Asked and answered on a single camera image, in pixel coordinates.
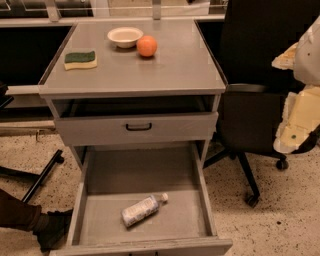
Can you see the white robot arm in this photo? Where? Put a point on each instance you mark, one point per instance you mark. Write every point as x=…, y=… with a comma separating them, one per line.
x=307, y=58

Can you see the orange fruit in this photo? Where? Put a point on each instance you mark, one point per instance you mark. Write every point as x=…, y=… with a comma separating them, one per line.
x=147, y=46

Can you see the green yellow sponge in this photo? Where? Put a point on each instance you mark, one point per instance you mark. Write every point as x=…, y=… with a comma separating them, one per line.
x=80, y=60

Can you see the white bowl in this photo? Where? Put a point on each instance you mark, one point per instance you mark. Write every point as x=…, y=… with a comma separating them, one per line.
x=125, y=37

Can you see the grey drawer cabinet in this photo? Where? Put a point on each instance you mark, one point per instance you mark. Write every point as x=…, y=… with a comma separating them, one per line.
x=181, y=78

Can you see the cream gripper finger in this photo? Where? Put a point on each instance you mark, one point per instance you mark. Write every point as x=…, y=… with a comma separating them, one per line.
x=298, y=131
x=285, y=61

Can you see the closed drawer with black handle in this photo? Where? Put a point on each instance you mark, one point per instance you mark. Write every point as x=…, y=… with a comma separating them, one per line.
x=83, y=131

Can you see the black chair base leg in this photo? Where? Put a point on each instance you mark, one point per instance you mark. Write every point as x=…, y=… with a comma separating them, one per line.
x=37, y=179

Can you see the open bottom drawer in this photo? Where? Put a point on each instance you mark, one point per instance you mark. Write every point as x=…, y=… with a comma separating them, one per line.
x=113, y=180

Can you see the black office chair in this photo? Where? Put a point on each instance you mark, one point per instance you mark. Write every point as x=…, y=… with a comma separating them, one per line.
x=243, y=46

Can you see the person's leg and shoe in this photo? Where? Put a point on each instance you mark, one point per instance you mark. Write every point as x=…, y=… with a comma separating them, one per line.
x=49, y=228

